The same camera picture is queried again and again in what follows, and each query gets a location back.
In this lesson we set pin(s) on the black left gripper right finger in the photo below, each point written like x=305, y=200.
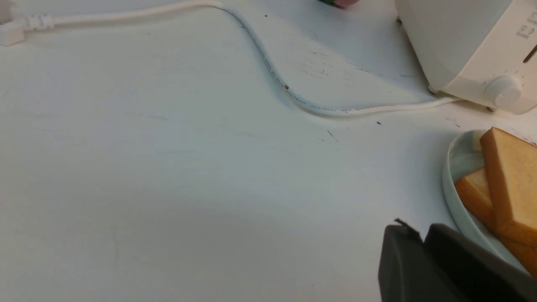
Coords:
x=476, y=272

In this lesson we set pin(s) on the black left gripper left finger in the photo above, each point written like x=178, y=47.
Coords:
x=408, y=273

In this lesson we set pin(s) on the toast slice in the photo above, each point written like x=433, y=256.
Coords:
x=511, y=172
x=474, y=193

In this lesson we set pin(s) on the light blue ceramic plate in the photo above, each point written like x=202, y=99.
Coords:
x=464, y=156

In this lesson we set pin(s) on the white two-slot toaster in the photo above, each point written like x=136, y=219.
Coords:
x=482, y=51

